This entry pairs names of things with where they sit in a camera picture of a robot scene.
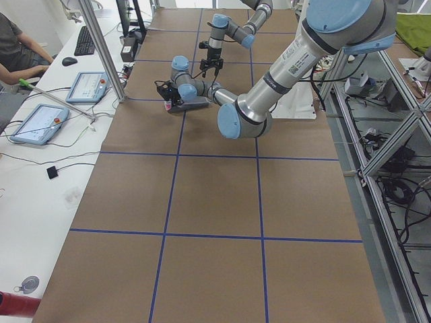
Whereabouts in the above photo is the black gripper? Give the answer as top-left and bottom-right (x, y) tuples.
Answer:
(200, 47), (224, 76)
(168, 87), (183, 106)

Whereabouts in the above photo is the pink towel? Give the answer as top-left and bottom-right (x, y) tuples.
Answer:
(164, 97), (209, 114)

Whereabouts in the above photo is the person's forearm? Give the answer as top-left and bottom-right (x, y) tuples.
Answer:
(0, 64), (49, 85)

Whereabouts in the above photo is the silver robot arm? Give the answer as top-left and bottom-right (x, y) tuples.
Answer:
(199, 0), (273, 77)
(168, 1), (399, 139)

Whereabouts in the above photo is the black box with label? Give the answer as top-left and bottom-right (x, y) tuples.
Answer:
(121, 37), (138, 63)

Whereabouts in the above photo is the upper teach pendant tablet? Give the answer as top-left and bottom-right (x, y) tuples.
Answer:
(66, 71), (110, 104)

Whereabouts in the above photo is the teach pendant tablet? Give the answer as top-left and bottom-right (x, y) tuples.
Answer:
(10, 104), (70, 145)
(66, 71), (110, 104)

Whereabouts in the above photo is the black keyboard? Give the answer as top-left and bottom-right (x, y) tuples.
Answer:
(74, 26), (95, 57)

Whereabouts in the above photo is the black computer mouse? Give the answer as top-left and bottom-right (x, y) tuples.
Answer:
(62, 57), (77, 67)

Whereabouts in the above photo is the lower teach pendant tablet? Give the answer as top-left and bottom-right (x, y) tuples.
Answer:
(10, 104), (70, 145)

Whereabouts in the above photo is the small black square pad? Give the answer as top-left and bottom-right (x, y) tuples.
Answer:
(46, 166), (59, 180)

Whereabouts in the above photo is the green cloth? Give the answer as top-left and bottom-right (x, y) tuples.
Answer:
(396, 13), (431, 56)

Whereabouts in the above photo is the round metal disc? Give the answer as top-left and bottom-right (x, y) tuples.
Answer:
(13, 275), (40, 294)

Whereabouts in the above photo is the red cylinder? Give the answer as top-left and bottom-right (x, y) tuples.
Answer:
(0, 291), (41, 318)

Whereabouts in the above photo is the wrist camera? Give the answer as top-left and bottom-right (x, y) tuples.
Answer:
(154, 80), (175, 101)

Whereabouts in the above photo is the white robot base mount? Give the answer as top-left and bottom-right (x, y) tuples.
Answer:
(270, 83), (317, 120)

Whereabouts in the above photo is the aluminium frame post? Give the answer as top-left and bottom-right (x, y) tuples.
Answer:
(77, 0), (125, 103)

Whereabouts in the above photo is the metal rod with green handle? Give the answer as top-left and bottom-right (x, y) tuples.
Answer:
(19, 79), (96, 121)

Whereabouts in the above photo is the aluminium side frame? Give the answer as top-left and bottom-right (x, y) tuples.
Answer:
(321, 43), (430, 322)

